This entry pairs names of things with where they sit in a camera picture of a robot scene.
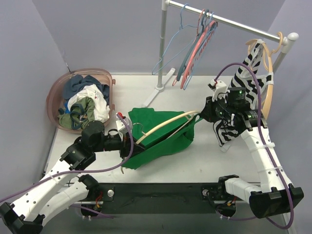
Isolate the pile of clothes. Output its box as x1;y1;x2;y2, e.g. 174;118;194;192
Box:
58;75;110;131

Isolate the cream yellow hanger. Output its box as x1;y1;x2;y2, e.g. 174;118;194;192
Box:
120;110;199;175

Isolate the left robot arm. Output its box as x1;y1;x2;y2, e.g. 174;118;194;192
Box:
0;117;136;234

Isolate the light blue wire hanger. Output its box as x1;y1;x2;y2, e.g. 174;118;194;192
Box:
151;3;216;76

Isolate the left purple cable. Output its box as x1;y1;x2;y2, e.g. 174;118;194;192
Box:
0;112;134;203

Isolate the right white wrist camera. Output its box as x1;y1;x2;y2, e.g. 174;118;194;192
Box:
208;79;227;101

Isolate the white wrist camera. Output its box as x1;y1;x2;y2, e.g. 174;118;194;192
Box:
116;112;133;139
208;79;227;101

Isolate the orange hanger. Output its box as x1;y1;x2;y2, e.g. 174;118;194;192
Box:
261;32;283;120

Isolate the teal hanger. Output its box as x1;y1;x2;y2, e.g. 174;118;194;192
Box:
175;9;217;82

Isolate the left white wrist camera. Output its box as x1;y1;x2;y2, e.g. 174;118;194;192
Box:
116;112;133;139

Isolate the white clothes rack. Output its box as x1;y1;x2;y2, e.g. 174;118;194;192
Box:
142;0;299;107

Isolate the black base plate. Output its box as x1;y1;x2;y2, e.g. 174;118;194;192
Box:
80;183;236;216

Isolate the purple cable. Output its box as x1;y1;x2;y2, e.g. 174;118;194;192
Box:
0;112;134;203
214;62;294;230

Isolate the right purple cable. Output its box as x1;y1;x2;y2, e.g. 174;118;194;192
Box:
214;62;294;230

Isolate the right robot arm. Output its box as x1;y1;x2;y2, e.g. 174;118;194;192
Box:
200;87;304;218

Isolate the green tank top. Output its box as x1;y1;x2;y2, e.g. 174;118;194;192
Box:
121;107;204;171

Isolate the striped black white tank top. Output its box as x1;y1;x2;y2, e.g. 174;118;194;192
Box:
213;39;272;147

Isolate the pink laundry basket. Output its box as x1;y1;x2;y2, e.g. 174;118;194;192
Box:
46;68;116;134

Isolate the pink hanger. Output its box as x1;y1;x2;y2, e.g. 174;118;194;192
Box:
172;9;220;90

